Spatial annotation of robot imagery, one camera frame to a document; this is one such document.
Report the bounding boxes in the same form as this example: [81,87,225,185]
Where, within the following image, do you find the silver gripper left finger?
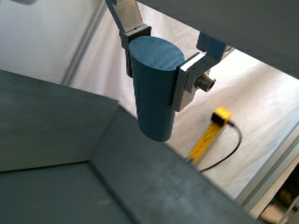
[106,0,153,76]

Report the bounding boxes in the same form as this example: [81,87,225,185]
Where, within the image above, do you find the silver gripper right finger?
[173,32,234,112]

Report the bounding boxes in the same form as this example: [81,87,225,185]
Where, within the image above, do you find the light blue oval cylinder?
[129,36,185,142]

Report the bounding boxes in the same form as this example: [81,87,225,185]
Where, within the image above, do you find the yellow sensor bar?
[187,107,233,163]

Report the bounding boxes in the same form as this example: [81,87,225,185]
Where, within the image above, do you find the aluminium frame rail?
[61,0,109,86]

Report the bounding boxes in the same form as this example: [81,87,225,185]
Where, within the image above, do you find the black cable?
[198,120,245,173]

